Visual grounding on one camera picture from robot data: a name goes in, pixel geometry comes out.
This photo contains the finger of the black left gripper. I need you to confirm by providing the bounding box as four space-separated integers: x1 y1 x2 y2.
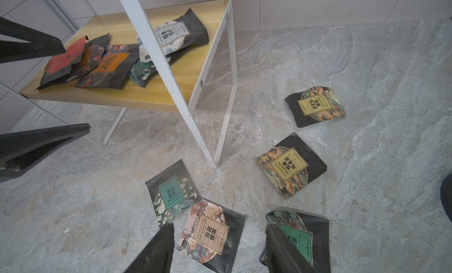
1 123 91 182
1 17 66 63

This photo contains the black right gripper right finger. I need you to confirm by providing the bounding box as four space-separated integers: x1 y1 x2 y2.
266 224 314 273

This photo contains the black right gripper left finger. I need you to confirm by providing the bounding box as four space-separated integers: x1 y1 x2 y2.
124 223 175 273

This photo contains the green label tea bag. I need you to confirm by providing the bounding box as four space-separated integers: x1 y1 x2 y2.
260 210 331 273

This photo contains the pink label tea bag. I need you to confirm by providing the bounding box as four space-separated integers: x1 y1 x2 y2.
175 199 246 273

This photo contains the teal label tea bag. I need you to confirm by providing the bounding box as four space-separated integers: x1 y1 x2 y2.
145 160 202 227

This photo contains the orange label tea bag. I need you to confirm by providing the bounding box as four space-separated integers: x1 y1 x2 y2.
75 44 140 89

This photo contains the yellow label tea bag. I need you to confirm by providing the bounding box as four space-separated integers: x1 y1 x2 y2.
257 133 327 200

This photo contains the dark teal floral tea bag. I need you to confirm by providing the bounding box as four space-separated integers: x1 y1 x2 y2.
128 60 157 88

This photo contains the floral pattern tea bag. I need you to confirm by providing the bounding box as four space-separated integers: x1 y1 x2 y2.
285 86 346 128

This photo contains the red label tea bag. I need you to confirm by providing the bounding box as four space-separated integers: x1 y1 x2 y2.
37 36 88 90

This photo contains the dark orange floral tea bag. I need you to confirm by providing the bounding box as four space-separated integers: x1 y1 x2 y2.
66 33 109 82

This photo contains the wooden two-tier shelf white frame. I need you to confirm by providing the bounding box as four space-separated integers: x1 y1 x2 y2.
19 0 239 169

